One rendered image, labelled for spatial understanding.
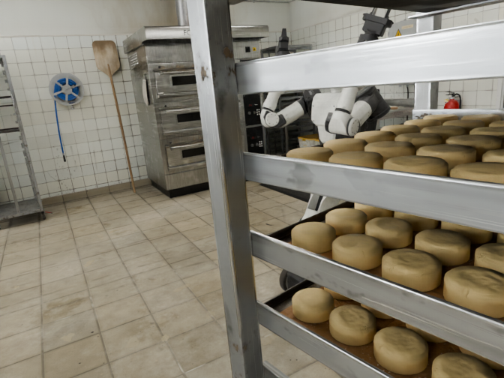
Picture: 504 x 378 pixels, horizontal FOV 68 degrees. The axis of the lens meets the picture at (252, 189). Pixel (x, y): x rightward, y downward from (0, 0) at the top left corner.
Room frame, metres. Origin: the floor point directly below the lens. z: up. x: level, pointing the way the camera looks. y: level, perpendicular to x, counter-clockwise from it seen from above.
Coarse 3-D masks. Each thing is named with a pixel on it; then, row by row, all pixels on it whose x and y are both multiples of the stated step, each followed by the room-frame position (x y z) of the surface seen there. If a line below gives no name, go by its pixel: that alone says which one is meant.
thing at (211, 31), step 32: (192, 0) 0.39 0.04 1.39; (224, 0) 0.39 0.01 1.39; (192, 32) 0.39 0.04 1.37; (224, 32) 0.38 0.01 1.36; (224, 64) 0.38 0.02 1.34; (224, 96) 0.38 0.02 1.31; (224, 128) 0.38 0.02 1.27; (224, 160) 0.37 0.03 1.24; (224, 192) 0.37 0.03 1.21; (224, 224) 0.38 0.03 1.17; (224, 256) 0.38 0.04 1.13; (224, 288) 0.39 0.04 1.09; (256, 320) 0.39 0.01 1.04; (256, 352) 0.38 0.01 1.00
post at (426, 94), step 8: (432, 16) 0.66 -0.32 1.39; (440, 16) 0.67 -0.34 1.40; (416, 24) 0.68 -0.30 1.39; (424, 24) 0.67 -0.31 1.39; (432, 24) 0.66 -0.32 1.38; (440, 24) 0.67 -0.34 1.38; (416, 32) 0.68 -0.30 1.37; (416, 88) 0.68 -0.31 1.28; (424, 88) 0.66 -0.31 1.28; (432, 88) 0.66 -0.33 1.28; (416, 96) 0.68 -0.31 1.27; (424, 96) 0.66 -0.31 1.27; (432, 96) 0.66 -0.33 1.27; (416, 104) 0.68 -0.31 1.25; (424, 104) 0.66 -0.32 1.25; (432, 104) 0.66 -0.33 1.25
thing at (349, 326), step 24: (312, 288) 0.42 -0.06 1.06; (288, 312) 0.40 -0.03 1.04; (312, 312) 0.37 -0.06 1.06; (336, 312) 0.36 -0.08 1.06; (360, 312) 0.36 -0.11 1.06; (336, 336) 0.34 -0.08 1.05; (360, 336) 0.33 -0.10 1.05; (384, 336) 0.32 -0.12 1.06; (408, 336) 0.31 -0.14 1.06; (432, 336) 0.32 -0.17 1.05; (384, 360) 0.30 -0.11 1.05; (408, 360) 0.29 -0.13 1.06; (432, 360) 0.30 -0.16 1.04; (456, 360) 0.28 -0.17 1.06; (480, 360) 0.27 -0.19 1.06
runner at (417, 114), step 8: (416, 112) 0.67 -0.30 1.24; (424, 112) 0.66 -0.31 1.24; (432, 112) 0.65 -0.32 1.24; (440, 112) 0.64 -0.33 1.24; (448, 112) 0.63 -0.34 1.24; (456, 112) 0.62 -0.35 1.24; (464, 112) 0.61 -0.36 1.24; (472, 112) 0.60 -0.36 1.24; (480, 112) 0.59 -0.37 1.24; (488, 112) 0.58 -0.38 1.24; (496, 112) 0.57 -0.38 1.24
